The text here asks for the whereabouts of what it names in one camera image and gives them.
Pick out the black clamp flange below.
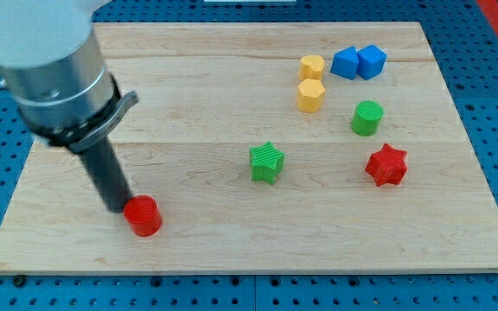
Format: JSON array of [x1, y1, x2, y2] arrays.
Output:
[[36, 75, 139, 154]]

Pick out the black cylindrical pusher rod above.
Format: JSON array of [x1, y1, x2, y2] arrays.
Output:
[[80, 138, 132, 213]]

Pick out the red cylinder block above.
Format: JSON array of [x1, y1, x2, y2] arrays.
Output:
[[123, 195, 163, 237]]

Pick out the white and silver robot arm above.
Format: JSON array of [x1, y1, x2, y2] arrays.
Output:
[[0, 0, 138, 213]]

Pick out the wooden board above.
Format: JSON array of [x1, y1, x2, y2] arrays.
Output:
[[0, 22, 498, 276]]

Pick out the green star block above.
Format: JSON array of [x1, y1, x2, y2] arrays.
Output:
[[249, 142, 285, 185]]

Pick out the yellow hexagon block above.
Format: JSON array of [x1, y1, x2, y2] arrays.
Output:
[[297, 79, 325, 113]]

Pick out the yellow heart block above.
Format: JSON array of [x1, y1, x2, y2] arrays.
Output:
[[298, 54, 325, 80]]

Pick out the blue triangular block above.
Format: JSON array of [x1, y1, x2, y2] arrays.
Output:
[[330, 46, 359, 80]]

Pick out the green cylinder block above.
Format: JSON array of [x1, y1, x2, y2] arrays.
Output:
[[351, 100, 384, 136]]

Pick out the red star block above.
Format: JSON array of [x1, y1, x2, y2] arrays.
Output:
[[365, 143, 408, 187]]

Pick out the blue cube block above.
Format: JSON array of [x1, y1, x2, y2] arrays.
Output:
[[357, 44, 387, 80]]

